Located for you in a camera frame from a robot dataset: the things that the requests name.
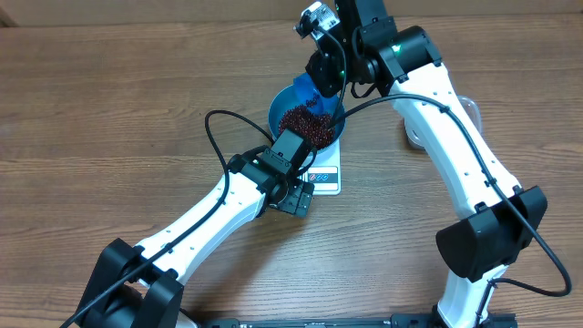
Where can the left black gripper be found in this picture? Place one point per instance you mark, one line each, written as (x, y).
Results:
(300, 198)

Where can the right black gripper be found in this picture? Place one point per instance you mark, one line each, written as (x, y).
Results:
(327, 73)

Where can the blue plastic measuring scoop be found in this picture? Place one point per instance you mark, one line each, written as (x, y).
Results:
(308, 94)

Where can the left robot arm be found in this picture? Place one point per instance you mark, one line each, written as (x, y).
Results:
(143, 285)

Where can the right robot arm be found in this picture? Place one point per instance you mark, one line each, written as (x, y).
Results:
(497, 217)

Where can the white digital kitchen scale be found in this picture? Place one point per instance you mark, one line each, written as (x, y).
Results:
(325, 172)

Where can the blue metal bowl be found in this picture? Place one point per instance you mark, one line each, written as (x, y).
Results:
(286, 99)

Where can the red beans in bowl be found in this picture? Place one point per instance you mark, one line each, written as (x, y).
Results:
(314, 127)

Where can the clear plastic food container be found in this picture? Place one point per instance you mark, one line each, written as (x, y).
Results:
(471, 109)

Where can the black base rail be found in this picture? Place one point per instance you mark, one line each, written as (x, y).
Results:
(314, 323)

